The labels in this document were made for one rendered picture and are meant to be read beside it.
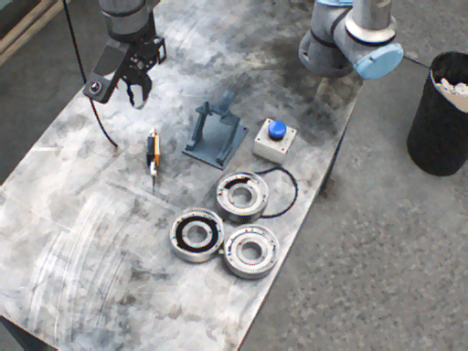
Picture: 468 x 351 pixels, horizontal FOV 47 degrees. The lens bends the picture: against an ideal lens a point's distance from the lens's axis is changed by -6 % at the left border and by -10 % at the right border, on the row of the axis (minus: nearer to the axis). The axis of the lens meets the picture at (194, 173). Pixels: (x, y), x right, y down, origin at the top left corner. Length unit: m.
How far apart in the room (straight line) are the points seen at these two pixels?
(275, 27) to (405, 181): 1.02
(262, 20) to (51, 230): 0.80
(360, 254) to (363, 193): 0.27
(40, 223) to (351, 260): 1.23
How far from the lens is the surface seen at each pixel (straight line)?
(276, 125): 1.22
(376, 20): 1.20
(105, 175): 1.23
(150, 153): 1.20
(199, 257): 1.08
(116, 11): 0.92
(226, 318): 1.07
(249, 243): 1.12
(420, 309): 2.09
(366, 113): 2.51
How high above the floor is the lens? 1.80
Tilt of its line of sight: 55 degrees down
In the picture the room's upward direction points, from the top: 1 degrees clockwise
